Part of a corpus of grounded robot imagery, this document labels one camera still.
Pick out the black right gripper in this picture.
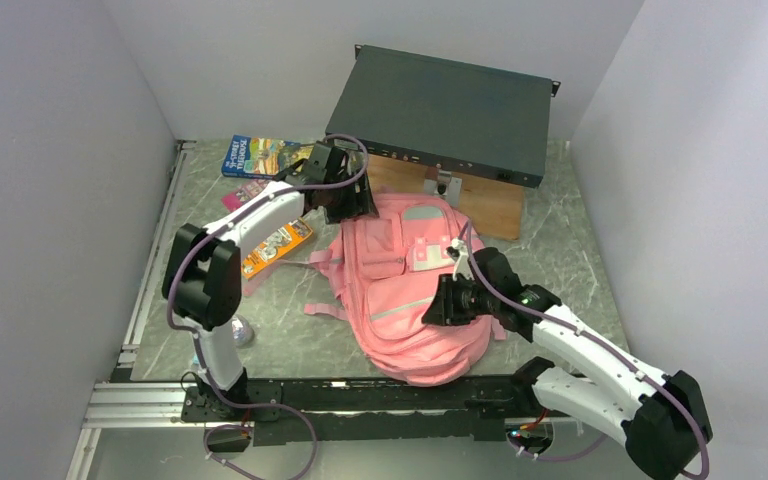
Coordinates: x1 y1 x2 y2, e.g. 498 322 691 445
421 273 498 326

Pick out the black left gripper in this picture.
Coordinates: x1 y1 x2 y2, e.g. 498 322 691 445
326 169 381 225

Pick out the pink student backpack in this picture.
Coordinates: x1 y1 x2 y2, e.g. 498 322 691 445
301 193 507 387

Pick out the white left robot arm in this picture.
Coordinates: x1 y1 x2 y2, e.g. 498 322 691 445
162 134 376 420

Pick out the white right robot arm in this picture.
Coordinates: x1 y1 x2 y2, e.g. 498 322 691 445
422 240 713 479

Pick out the orange book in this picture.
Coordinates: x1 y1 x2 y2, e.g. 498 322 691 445
241 219 314 280

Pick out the blue treehouse book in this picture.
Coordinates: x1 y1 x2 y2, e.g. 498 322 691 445
220 135 313 179

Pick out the wooden support block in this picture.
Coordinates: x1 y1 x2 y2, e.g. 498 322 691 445
368 155 525 241

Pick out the pink sticker card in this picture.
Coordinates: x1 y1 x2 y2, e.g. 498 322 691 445
221 179 269 212

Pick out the dark green rack device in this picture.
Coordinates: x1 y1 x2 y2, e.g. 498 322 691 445
325 45 559 189

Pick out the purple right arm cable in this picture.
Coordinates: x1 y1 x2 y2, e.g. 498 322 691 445
453 221 713 480

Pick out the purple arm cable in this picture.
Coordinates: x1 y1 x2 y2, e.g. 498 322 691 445
453 221 713 480
165 134 371 480

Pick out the grey metal bracket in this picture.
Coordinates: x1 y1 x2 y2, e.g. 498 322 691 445
423 167 462 206

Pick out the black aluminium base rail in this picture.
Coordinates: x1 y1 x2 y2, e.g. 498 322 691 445
83 374 584 446

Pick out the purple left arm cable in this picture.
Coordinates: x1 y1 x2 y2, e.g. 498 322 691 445
165 134 371 480

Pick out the silver side rail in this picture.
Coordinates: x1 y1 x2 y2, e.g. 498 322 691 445
116 140 197 369

